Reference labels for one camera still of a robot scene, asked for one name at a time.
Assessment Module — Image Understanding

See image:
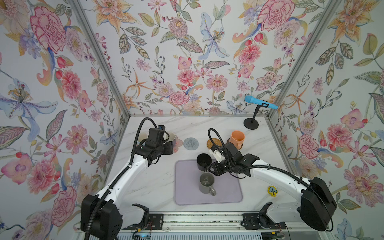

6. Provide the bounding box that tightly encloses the dark grey mug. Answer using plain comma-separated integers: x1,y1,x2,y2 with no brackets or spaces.
199,173,217,196

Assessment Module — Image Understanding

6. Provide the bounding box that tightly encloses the black microphone stand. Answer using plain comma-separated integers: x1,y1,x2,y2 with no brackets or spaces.
244,103,269,130

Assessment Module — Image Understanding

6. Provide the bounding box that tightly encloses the orange mug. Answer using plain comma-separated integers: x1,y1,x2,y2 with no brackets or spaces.
229,131,246,150

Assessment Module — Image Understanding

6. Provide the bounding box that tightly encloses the grey mug cream interior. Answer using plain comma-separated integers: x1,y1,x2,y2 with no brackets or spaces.
168,132,176,146

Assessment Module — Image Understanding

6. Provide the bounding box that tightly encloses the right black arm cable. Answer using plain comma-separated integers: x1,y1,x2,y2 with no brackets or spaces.
207,128,334,232

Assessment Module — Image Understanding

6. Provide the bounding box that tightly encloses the black mug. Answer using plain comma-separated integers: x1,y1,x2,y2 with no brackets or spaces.
197,153,212,173

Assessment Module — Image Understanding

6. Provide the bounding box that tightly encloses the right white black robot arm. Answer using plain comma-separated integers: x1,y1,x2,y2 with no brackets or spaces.
208,143,337,232

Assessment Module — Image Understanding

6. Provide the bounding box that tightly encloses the yellow round sticker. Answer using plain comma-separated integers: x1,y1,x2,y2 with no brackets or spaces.
268,186,278,197

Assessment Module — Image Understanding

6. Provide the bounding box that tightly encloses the pink flower coaster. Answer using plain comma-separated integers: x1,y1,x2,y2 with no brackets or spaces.
173,136,183,153

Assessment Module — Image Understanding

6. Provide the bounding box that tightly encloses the blue microphone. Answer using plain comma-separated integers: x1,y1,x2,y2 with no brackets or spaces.
245,95,278,110

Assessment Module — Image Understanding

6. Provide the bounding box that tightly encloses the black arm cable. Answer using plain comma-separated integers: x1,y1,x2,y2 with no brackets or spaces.
207,128,334,232
83,117,160,240

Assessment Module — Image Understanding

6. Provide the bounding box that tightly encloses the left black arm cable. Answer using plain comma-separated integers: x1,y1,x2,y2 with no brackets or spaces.
83,117,160,240

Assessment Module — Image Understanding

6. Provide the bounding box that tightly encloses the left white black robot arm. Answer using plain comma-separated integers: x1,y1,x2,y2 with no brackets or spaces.
81,125,173,240

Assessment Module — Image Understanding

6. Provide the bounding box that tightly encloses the lavender rectangular mat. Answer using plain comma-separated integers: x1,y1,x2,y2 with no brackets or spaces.
175,160,243,205

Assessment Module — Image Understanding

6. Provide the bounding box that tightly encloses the grey round patterned coaster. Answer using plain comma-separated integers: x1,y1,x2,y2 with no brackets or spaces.
183,138,199,151

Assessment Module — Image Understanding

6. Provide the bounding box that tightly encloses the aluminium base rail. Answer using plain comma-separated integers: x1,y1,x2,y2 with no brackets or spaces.
140,212,304,232

